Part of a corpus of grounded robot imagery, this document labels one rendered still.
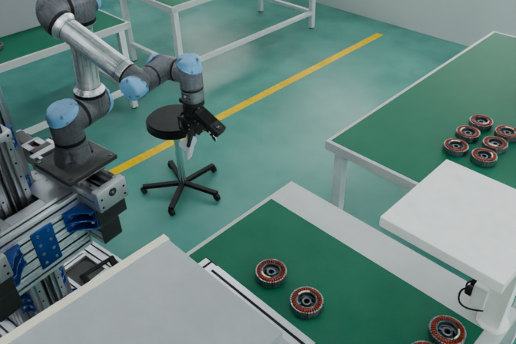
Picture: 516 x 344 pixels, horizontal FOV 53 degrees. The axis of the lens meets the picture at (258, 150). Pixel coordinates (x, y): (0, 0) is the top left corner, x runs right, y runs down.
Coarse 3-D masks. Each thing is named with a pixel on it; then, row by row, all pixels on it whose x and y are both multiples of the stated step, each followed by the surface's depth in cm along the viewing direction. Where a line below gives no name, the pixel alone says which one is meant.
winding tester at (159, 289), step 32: (128, 256) 118; (160, 256) 119; (96, 288) 112; (128, 288) 111; (160, 288) 111; (192, 288) 111; (224, 288) 111; (32, 320) 105; (64, 320) 105; (96, 320) 105; (128, 320) 105; (160, 320) 104; (192, 320) 104; (224, 320) 104; (256, 320) 104
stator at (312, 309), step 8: (304, 288) 177; (312, 288) 176; (296, 296) 174; (304, 296) 177; (312, 296) 176; (320, 296) 174; (296, 304) 171; (304, 304) 172; (312, 304) 174; (320, 304) 171; (296, 312) 171; (304, 312) 169; (312, 312) 169; (320, 312) 171
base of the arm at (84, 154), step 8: (56, 144) 190; (72, 144) 190; (80, 144) 192; (88, 144) 198; (56, 152) 193; (64, 152) 191; (72, 152) 191; (80, 152) 193; (88, 152) 196; (56, 160) 194; (64, 160) 192; (72, 160) 193; (80, 160) 193; (88, 160) 196; (64, 168) 193; (72, 168) 193
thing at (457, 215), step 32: (448, 160) 164; (416, 192) 152; (448, 192) 151; (480, 192) 151; (512, 192) 151; (384, 224) 144; (416, 224) 141; (448, 224) 140; (480, 224) 140; (512, 224) 140; (448, 256) 132; (480, 256) 131; (512, 256) 130; (480, 288) 160; (512, 288) 153; (480, 320) 168
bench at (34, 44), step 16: (96, 16) 405; (112, 16) 404; (32, 32) 381; (96, 32) 378; (112, 32) 387; (16, 48) 358; (32, 48) 357; (48, 48) 357; (64, 48) 365; (0, 64) 338; (16, 64) 345; (112, 80) 440; (112, 96) 414; (32, 128) 376
